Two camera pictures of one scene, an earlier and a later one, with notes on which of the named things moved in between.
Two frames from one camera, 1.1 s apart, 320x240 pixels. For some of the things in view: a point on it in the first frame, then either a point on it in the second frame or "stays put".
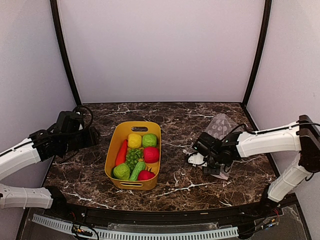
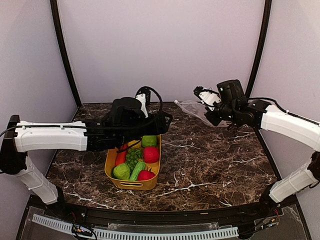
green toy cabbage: (149, 140) stays put
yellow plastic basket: (119, 132) stays put
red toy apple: (151, 154) stays put
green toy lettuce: (121, 171) stays put
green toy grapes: (132, 156) stays put
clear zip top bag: (219, 126) to (197, 109)
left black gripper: (91, 139) to (158, 125)
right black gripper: (216, 170) to (215, 120)
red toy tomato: (145, 174) stays put
